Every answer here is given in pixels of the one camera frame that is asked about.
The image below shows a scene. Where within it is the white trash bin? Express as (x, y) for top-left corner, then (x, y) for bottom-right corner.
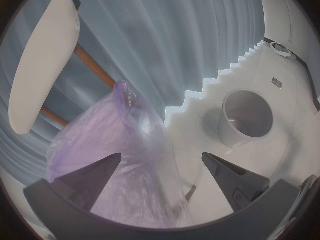
(218, 88), (273, 147)

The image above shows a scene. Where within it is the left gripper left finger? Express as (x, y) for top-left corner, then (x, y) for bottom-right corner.
(54, 153), (122, 209)

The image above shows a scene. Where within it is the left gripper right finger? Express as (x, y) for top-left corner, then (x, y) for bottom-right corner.
(201, 152), (271, 212)

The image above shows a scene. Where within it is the white rimmed flat device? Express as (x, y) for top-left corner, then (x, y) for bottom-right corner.
(269, 42), (297, 60)

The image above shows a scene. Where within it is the blue-green curtain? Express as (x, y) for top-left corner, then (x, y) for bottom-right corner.
(0, 0), (265, 187)

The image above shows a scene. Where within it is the white cushioned wooden chair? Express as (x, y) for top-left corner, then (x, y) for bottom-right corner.
(8, 0), (117, 134)

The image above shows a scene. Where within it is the purple plastic bag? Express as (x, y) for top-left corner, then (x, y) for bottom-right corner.
(46, 80), (193, 228)

